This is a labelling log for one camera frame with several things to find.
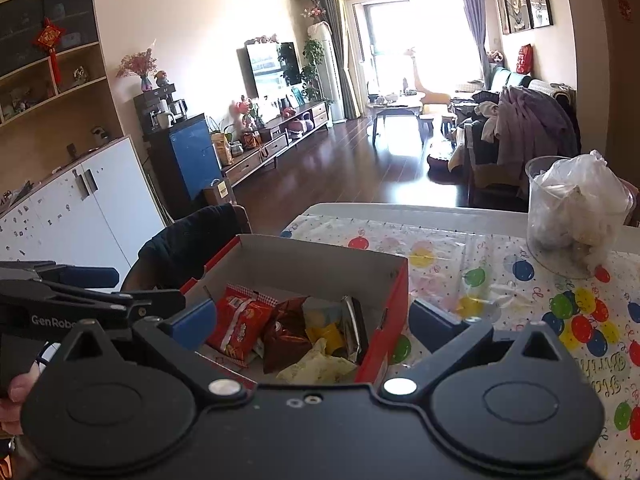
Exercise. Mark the pink flower arrangement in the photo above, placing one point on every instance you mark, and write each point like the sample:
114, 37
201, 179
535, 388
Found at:
312, 11

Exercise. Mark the black coffee machine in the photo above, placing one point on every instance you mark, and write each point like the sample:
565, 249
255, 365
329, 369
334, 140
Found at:
160, 105

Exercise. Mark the clear plastic tub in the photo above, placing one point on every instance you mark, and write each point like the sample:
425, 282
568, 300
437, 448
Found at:
575, 260

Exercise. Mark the blue cabinet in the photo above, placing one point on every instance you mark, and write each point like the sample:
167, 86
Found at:
190, 160

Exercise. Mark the small stool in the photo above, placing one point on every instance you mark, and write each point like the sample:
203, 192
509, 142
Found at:
425, 127
446, 122

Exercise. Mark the white standing air conditioner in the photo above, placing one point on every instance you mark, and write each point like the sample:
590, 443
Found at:
330, 75

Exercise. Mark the brown snack packet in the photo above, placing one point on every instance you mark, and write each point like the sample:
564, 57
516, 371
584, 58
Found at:
287, 335

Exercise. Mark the dark pet bed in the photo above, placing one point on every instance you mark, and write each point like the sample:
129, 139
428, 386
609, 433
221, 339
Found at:
441, 165

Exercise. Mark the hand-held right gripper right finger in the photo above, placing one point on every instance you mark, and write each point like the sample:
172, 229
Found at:
435, 320

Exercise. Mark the black silver snack packet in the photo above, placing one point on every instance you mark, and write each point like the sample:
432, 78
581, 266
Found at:
356, 330

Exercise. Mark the grey curtain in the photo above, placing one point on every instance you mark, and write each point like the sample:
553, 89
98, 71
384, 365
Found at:
340, 50
472, 30

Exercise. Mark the person's left hand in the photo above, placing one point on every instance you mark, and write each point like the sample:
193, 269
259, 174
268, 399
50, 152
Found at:
20, 385

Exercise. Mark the colourful dotted tablecloth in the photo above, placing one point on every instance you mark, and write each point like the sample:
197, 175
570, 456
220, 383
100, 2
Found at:
450, 250

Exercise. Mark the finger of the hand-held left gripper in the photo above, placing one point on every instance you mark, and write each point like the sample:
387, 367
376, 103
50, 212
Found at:
155, 302
92, 277

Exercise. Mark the wooden television cabinet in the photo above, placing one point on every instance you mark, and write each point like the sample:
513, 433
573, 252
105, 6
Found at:
285, 135

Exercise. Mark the red door decoration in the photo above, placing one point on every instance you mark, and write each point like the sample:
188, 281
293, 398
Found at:
625, 5

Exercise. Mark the red snack packet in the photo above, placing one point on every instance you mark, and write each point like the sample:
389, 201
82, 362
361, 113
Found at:
240, 320

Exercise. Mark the dark sofa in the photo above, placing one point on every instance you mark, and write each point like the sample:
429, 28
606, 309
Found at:
480, 160

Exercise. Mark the wooden coffee table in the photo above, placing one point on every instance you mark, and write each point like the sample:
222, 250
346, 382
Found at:
395, 105

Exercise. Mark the white cabinet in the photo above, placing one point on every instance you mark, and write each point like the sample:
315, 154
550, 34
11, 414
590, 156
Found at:
85, 210

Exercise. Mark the wooden shelf unit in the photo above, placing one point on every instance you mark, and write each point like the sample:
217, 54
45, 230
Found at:
60, 100

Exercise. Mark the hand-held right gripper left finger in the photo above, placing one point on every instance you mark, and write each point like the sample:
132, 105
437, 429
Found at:
195, 317

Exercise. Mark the narrow black framed picture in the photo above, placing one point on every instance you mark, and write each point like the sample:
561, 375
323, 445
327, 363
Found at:
501, 10

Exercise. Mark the giraffe figure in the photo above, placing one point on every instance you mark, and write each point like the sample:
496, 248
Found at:
425, 85

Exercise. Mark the pink flower bouquet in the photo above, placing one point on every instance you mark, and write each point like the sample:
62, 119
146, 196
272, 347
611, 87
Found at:
242, 112

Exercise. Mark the flat television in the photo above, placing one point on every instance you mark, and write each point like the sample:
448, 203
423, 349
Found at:
270, 67

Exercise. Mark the pale yellow snack packet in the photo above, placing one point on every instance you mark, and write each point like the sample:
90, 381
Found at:
315, 367

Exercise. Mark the purple cloth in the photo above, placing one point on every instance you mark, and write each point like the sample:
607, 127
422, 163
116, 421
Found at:
530, 125

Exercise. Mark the red cardboard box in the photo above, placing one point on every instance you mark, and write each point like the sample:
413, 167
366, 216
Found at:
310, 265

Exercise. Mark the red cushion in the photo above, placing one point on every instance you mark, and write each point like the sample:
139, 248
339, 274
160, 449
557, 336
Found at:
524, 60

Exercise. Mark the green potted plant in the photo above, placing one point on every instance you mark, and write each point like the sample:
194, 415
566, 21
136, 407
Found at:
312, 70

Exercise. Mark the pink flowers in vase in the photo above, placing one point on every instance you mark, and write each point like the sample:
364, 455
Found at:
140, 67

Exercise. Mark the red knot ornament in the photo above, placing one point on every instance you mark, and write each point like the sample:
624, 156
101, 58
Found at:
48, 40

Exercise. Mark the dark cloth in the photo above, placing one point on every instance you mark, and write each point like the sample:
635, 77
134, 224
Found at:
190, 245

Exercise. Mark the brown paper bag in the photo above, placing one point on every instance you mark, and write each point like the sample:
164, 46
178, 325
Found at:
218, 191

